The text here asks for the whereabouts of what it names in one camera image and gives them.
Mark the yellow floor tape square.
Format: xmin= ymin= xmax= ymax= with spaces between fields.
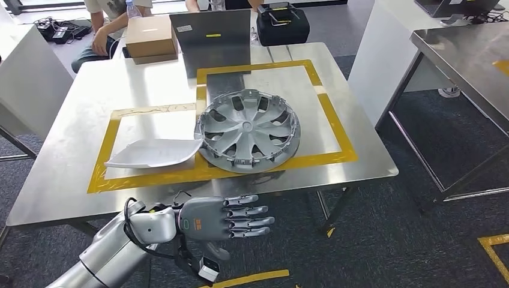
xmin=197 ymin=269 xmax=291 ymax=288

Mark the white partition panel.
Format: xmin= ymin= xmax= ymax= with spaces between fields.
xmin=0 ymin=5 xmax=75 ymax=140

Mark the seated person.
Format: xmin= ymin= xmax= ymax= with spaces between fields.
xmin=184 ymin=0 xmax=264 ymax=13
xmin=70 ymin=0 xmax=154 ymax=75

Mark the yellow bench tape square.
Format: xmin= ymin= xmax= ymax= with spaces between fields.
xmin=196 ymin=59 xmax=359 ymax=172
xmin=86 ymin=102 xmax=208 ymax=195

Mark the black carry case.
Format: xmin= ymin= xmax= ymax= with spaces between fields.
xmin=256 ymin=2 xmax=311 ymax=47

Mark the chrome stool base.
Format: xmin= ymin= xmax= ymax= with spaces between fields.
xmin=438 ymin=86 xmax=462 ymax=100

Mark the clear water bottle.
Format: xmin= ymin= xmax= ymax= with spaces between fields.
xmin=125 ymin=0 xmax=143 ymax=20

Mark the white curved plastic part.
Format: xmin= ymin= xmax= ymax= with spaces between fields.
xmin=103 ymin=137 xmax=204 ymax=170

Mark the black charger with cables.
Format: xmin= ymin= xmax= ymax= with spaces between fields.
xmin=34 ymin=16 xmax=94 ymax=45

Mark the silver wheel hubcap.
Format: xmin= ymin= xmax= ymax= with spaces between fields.
xmin=194 ymin=89 xmax=302 ymax=175

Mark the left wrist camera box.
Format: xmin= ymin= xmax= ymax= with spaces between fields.
xmin=175 ymin=238 xmax=221 ymax=284

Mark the steel table frame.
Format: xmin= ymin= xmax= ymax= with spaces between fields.
xmin=0 ymin=125 xmax=38 ymax=163

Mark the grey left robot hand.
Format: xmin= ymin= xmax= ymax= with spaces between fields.
xmin=178 ymin=193 xmax=276 ymax=262

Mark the steel workbench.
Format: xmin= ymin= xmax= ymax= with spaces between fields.
xmin=409 ymin=28 xmax=509 ymax=215
xmin=5 ymin=41 xmax=400 ymax=239

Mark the brown cardboard box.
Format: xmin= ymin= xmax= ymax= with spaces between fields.
xmin=125 ymin=15 xmax=179 ymax=65

